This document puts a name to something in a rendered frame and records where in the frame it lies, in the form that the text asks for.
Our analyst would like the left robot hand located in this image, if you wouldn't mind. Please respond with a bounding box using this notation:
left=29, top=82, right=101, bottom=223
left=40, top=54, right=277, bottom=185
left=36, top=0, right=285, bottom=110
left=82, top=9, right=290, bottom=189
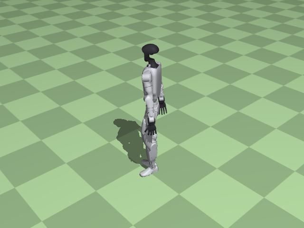
left=144, top=118, right=157, bottom=135

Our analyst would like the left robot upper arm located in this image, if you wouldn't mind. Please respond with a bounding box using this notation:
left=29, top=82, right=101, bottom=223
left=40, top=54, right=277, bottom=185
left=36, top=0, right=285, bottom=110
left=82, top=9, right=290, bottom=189
left=142, top=71, right=153, bottom=101

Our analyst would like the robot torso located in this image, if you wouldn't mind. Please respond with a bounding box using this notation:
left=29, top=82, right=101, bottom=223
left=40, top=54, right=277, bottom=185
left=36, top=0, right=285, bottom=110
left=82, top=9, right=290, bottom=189
left=142, top=62, right=162, bottom=117

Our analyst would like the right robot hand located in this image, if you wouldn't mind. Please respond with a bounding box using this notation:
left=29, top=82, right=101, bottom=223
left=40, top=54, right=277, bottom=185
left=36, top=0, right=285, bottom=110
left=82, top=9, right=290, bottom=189
left=158, top=97, right=167, bottom=114

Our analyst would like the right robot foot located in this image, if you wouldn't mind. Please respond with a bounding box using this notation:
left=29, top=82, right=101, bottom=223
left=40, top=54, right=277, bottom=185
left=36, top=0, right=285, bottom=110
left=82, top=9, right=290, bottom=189
left=142, top=159, right=157, bottom=167

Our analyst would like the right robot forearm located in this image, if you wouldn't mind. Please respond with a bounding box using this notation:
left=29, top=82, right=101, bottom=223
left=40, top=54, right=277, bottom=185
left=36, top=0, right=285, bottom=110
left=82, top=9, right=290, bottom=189
left=159, top=83, right=164, bottom=101

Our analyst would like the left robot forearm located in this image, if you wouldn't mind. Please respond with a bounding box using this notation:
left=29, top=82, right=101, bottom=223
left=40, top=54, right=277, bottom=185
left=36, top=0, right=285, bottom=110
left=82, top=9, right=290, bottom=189
left=145, top=96, right=154, bottom=123

